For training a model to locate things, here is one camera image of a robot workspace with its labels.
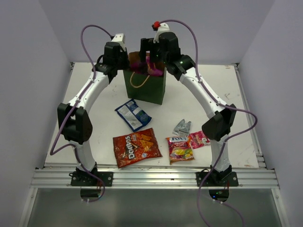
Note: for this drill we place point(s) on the silver foil packet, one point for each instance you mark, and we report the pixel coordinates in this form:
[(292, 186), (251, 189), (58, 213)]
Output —
[(182, 129)]

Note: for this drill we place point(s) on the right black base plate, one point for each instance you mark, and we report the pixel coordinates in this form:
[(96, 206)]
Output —
[(203, 179)]

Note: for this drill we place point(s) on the blue snack bag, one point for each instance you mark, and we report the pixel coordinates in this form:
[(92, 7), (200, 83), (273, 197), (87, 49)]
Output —
[(134, 116)]

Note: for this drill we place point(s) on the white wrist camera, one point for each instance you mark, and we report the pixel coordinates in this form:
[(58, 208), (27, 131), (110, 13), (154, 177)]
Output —
[(159, 28), (119, 38)]

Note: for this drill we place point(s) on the red Doritos bag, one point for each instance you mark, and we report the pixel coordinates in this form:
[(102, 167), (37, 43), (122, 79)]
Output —
[(135, 147)]

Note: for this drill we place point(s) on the Fox's fruits candy bag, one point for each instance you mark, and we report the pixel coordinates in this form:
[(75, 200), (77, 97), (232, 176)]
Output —
[(180, 149)]

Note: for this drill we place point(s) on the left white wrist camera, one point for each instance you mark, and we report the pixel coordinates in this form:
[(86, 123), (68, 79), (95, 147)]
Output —
[(119, 38)]

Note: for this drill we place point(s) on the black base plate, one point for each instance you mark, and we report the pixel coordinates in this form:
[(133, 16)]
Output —
[(82, 178), (203, 179)]

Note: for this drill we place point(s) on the green paper bag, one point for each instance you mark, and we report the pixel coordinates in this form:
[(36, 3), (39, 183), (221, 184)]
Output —
[(145, 88)]

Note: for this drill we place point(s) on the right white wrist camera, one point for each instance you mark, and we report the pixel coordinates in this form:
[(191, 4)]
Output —
[(159, 28)]

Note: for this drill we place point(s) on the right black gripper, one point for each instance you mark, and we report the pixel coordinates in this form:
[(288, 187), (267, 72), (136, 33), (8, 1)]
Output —
[(147, 44)]

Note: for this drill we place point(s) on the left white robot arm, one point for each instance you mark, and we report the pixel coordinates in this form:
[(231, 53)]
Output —
[(73, 117)]

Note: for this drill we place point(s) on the small pink candy bag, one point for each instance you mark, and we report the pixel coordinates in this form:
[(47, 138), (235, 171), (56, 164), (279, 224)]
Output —
[(198, 140)]

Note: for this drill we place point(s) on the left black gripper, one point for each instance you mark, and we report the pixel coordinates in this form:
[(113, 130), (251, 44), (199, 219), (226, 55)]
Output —
[(124, 52)]

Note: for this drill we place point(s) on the purple snack bag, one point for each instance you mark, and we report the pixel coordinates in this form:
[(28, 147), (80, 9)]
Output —
[(145, 68)]

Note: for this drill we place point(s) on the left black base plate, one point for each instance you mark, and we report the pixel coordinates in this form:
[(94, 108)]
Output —
[(82, 178)]

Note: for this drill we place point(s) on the aluminium frame rail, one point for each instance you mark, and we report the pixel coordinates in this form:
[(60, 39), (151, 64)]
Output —
[(156, 178)]

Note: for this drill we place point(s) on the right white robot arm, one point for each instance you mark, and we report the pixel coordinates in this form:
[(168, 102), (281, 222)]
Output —
[(220, 115)]

